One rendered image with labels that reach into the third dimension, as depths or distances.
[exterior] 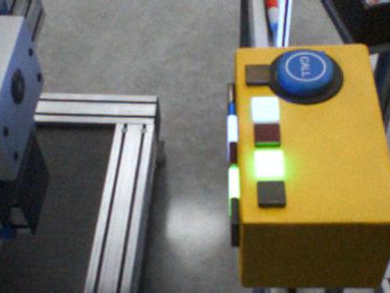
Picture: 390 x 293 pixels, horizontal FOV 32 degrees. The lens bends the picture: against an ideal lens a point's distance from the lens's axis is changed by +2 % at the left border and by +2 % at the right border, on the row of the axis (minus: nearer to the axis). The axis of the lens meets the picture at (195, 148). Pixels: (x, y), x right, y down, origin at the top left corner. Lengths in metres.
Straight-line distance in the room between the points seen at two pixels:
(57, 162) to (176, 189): 0.34
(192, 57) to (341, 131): 1.61
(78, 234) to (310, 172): 1.05
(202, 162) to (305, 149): 1.35
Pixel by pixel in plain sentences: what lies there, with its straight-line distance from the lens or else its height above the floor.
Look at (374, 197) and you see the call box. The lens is 0.44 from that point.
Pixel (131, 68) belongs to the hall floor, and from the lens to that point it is 2.05.
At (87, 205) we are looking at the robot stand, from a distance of 1.50.
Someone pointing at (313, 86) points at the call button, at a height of 1.08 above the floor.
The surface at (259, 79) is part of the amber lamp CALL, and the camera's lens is 0.49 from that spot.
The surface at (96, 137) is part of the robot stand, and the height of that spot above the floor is 0.21.
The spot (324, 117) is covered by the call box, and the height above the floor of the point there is 1.07.
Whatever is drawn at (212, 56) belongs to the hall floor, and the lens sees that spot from 2.07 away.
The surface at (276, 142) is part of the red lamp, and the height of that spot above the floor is 1.08.
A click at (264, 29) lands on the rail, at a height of 0.86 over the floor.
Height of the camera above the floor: 1.43
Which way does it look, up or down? 51 degrees down
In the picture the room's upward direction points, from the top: 4 degrees counter-clockwise
